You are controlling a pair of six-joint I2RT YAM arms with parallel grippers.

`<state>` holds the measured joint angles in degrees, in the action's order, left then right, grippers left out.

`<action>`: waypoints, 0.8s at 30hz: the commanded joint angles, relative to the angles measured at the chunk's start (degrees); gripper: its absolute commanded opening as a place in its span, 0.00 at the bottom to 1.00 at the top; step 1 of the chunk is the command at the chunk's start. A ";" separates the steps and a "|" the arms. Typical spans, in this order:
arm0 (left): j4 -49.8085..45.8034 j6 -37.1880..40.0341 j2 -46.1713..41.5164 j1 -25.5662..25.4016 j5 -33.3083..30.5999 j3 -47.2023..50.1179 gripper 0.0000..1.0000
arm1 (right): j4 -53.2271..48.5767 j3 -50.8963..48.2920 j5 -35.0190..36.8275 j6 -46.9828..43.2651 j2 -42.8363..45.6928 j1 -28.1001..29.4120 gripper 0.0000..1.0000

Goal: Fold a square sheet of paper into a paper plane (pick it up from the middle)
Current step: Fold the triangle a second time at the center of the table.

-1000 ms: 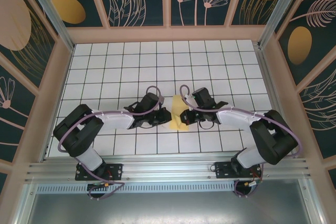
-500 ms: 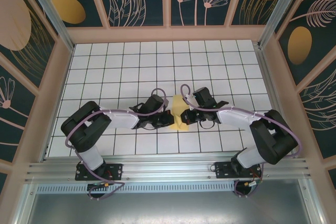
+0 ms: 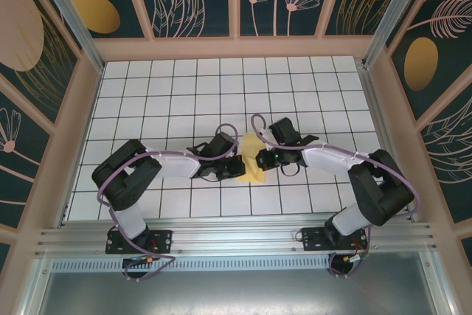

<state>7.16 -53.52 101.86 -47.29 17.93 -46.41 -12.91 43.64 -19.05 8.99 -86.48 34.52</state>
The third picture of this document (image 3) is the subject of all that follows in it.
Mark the galvanised metal sheet panel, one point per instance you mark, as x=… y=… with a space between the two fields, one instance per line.
x=236 y=293

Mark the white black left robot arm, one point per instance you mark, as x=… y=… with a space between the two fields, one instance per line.
x=177 y=167

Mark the long aluminium mounting rail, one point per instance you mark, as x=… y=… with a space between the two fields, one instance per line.
x=236 y=235

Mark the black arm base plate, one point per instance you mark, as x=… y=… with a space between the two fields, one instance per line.
x=313 y=241
x=164 y=238

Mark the yellow cloth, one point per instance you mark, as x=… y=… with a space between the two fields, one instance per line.
x=254 y=177

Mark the aluminium table edge rail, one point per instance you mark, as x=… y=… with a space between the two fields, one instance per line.
x=390 y=145

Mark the aluminium frame post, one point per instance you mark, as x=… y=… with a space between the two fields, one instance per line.
x=72 y=16
x=389 y=16

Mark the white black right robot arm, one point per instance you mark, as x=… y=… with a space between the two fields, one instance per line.
x=328 y=162

